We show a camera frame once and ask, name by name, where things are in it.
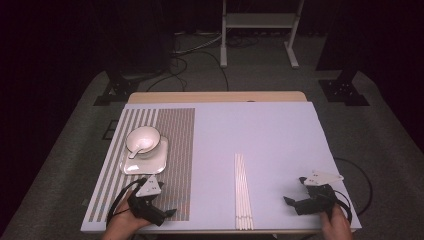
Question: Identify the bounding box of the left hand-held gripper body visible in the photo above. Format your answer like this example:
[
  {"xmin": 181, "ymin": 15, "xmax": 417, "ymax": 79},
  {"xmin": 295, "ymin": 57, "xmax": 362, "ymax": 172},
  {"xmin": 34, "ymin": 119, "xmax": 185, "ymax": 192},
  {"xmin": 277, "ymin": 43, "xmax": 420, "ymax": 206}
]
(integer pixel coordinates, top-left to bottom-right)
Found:
[{"xmin": 128, "ymin": 174, "xmax": 168, "ymax": 228}]

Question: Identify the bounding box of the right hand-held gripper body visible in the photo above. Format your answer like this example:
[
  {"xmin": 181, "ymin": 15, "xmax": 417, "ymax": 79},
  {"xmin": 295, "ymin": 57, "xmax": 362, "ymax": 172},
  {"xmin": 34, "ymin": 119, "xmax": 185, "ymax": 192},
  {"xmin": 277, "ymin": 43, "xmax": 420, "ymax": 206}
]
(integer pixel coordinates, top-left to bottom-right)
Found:
[{"xmin": 294, "ymin": 169, "xmax": 345, "ymax": 218}]

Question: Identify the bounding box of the white square plate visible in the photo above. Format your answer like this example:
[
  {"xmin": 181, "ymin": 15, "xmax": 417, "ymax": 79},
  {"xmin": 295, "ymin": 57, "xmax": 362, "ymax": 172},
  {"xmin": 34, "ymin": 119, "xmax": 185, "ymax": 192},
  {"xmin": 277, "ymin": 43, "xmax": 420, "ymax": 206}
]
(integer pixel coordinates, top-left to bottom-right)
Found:
[{"xmin": 119, "ymin": 134, "xmax": 169, "ymax": 176}]

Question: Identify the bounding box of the row of white chopsticks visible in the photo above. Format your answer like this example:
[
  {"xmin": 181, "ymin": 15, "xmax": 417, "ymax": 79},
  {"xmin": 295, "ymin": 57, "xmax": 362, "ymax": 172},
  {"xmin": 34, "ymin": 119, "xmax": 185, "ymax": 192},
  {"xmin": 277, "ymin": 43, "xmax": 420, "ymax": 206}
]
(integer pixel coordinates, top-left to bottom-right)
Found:
[{"xmin": 234, "ymin": 152, "xmax": 255, "ymax": 231}]

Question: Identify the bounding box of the person's right hand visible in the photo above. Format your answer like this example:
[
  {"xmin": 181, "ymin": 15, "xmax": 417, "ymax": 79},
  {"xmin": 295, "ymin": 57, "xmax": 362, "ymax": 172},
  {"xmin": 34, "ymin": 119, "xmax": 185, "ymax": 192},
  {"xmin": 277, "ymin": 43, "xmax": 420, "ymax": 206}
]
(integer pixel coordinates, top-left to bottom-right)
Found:
[{"xmin": 319, "ymin": 204, "xmax": 354, "ymax": 240}]

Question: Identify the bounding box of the person's left hand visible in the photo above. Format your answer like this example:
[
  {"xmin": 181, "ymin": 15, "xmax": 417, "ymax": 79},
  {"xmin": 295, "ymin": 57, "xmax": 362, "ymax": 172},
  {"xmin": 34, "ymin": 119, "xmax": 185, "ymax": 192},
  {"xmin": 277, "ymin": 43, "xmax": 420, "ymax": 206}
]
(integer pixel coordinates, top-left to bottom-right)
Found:
[{"xmin": 102, "ymin": 199, "xmax": 153, "ymax": 240}]

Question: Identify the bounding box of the white ceramic spoon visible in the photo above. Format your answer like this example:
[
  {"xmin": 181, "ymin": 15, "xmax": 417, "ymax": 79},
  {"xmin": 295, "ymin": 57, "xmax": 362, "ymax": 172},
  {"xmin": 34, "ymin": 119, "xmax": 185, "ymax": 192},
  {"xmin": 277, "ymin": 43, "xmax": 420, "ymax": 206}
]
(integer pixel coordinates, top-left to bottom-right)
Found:
[{"xmin": 127, "ymin": 137, "xmax": 155, "ymax": 160}]

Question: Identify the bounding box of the white board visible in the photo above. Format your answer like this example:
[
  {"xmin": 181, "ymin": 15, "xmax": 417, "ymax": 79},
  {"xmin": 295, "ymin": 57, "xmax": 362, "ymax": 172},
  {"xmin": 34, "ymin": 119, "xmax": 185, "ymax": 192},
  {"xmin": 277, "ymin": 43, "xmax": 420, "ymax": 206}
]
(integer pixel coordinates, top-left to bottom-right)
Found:
[{"xmin": 80, "ymin": 101, "xmax": 363, "ymax": 234}]

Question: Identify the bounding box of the white bowl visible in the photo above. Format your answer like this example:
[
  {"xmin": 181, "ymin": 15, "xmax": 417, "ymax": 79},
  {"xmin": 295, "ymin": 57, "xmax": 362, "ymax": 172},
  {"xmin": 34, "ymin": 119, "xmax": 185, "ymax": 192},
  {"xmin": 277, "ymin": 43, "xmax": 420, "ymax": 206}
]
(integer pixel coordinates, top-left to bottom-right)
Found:
[{"xmin": 124, "ymin": 125, "xmax": 162, "ymax": 155}]

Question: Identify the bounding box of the striped placemat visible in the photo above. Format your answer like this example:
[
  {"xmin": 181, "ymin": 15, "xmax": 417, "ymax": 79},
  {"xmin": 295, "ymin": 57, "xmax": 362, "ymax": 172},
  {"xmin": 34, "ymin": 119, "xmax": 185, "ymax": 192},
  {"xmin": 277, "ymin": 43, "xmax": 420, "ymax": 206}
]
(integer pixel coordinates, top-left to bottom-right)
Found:
[{"xmin": 83, "ymin": 107, "xmax": 196, "ymax": 224}]

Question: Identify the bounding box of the black floor socket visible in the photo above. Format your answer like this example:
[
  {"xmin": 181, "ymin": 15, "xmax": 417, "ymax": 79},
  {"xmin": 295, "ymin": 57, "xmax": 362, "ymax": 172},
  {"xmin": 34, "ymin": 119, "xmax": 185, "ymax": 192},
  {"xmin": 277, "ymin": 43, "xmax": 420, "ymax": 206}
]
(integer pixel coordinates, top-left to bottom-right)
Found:
[{"xmin": 101, "ymin": 119, "xmax": 120, "ymax": 141}]

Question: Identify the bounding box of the black stand base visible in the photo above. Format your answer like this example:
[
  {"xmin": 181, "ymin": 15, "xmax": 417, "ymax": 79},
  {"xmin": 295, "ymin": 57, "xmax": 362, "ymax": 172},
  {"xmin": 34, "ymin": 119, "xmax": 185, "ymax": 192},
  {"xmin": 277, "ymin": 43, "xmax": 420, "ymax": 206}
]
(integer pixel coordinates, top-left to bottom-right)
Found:
[
  {"xmin": 317, "ymin": 69, "xmax": 371, "ymax": 107},
  {"xmin": 93, "ymin": 70, "xmax": 142, "ymax": 107}
]

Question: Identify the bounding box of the white metal stand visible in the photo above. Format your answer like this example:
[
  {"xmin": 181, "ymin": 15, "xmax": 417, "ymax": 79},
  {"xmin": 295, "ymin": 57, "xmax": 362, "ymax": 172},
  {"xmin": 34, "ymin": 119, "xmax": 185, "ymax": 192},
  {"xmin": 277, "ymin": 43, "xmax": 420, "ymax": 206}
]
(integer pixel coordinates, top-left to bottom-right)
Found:
[{"xmin": 219, "ymin": 0, "xmax": 306, "ymax": 70}]

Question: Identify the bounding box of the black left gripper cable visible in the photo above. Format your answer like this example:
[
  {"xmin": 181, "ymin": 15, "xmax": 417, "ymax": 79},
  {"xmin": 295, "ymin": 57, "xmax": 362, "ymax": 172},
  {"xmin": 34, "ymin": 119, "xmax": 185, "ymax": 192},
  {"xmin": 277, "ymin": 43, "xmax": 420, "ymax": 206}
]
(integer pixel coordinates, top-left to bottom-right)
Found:
[{"xmin": 105, "ymin": 177, "xmax": 148, "ymax": 225}]

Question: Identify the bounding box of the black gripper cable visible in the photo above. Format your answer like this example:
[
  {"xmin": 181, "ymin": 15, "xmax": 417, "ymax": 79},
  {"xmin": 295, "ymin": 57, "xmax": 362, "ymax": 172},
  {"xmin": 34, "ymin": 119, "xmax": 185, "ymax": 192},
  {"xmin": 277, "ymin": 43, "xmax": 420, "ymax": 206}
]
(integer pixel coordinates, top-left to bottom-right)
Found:
[
  {"xmin": 332, "ymin": 156, "xmax": 374, "ymax": 224},
  {"xmin": 105, "ymin": 177, "xmax": 148, "ymax": 225}
]

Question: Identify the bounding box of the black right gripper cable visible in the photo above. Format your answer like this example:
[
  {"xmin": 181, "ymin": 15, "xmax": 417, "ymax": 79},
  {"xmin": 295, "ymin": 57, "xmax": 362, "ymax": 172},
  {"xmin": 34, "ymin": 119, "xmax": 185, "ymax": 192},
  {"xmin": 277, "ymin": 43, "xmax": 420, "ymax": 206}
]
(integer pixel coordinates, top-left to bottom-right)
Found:
[{"xmin": 332, "ymin": 156, "xmax": 374, "ymax": 224}]

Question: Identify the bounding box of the black floor cable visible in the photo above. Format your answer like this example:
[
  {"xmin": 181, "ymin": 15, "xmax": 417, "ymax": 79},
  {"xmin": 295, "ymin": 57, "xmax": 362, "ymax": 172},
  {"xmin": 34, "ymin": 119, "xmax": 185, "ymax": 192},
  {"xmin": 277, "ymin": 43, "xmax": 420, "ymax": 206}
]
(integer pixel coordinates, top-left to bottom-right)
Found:
[
  {"xmin": 199, "ymin": 49, "xmax": 230, "ymax": 93},
  {"xmin": 145, "ymin": 55, "xmax": 188, "ymax": 93}
]

